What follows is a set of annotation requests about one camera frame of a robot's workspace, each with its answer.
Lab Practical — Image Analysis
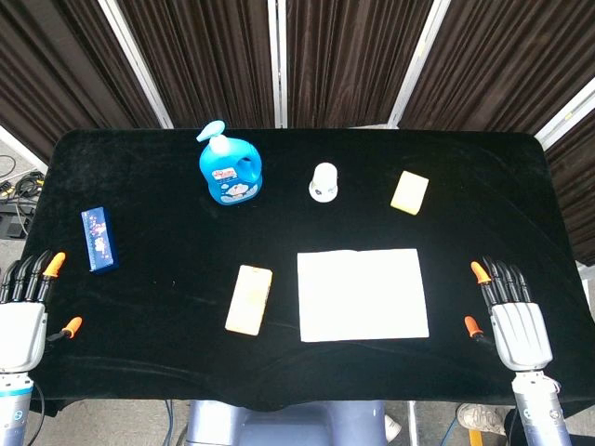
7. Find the yellow white flat box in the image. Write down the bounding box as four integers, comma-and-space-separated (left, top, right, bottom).
224, 264, 274, 336

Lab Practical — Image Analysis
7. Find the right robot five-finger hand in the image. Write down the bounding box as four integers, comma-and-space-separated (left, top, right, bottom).
464, 255, 555, 373

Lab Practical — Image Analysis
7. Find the grey sneaker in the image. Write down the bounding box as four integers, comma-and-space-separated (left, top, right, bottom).
456, 402, 507, 437

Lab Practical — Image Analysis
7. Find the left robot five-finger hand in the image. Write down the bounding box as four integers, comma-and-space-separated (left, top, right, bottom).
0, 250, 84, 373

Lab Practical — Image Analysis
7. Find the white paper cup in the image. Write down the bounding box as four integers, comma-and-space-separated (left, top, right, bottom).
308, 162, 339, 203

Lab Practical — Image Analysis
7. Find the white cloth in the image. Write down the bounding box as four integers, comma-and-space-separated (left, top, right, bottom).
296, 248, 430, 344

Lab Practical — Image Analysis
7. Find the blue floor cable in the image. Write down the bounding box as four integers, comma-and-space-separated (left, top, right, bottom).
164, 399, 188, 446
439, 416, 460, 446

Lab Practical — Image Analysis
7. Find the brown curtain panel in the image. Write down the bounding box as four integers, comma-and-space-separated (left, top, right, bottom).
115, 0, 276, 130
398, 0, 595, 137
544, 109, 595, 267
284, 0, 436, 129
0, 0, 162, 162

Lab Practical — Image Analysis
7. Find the blue rectangular box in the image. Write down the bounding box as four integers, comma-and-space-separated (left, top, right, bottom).
80, 205, 120, 274

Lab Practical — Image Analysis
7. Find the white screen frame post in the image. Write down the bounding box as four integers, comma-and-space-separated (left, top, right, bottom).
266, 0, 289, 129
534, 76, 595, 151
96, 0, 175, 130
387, 0, 448, 129

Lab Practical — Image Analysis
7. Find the white shoe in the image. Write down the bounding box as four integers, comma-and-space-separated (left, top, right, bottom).
383, 413, 403, 443

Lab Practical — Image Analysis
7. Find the blue detergent pump bottle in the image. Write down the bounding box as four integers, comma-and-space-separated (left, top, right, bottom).
195, 119, 264, 206

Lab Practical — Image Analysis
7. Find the yellow sponge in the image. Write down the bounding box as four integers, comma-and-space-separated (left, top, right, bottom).
390, 170, 430, 216

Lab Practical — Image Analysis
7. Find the black floor cables bundle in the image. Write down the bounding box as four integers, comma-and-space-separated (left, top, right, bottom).
0, 154, 46, 241

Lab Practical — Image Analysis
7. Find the black velvet tablecloth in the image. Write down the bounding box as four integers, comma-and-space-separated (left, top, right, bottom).
21, 127, 595, 415

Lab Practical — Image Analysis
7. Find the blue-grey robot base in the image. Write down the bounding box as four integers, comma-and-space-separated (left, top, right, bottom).
184, 398, 388, 446

